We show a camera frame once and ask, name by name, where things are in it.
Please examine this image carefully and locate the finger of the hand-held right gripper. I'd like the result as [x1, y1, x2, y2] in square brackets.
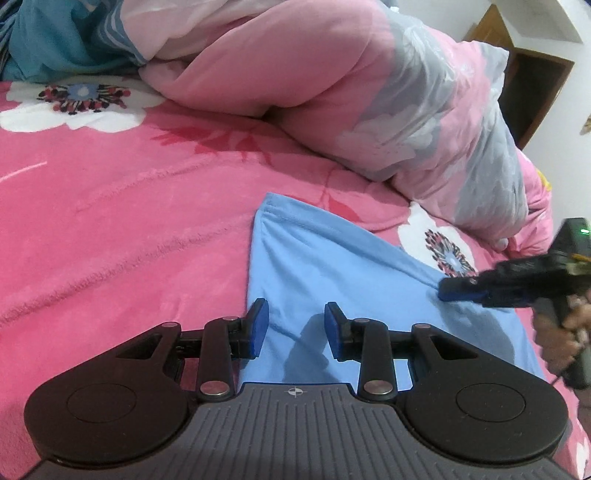
[438, 276, 490, 305]

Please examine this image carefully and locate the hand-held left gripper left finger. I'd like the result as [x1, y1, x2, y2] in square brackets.
[115, 298, 269, 402]

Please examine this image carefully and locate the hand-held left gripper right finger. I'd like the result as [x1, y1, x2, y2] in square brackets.
[324, 302, 476, 402]

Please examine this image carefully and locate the light blue t-shirt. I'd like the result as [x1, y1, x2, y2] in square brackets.
[238, 191, 546, 393]

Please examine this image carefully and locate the person's right hand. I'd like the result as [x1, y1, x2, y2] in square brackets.
[533, 295, 591, 370]

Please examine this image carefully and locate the bright pink quilted bedspread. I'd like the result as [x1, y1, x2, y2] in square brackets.
[505, 148, 555, 259]

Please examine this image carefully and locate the pink floral plush blanket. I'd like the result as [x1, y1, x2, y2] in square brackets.
[0, 78, 591, 480]

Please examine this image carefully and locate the pink grey floral quilt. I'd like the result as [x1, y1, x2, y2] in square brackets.
[0, 0, 529, 252]

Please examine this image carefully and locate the blue striped garment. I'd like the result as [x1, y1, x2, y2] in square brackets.
[0, 9, 21, 81]

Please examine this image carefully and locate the wooden door frame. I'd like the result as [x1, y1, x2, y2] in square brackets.
[464, 4, 575, 151]

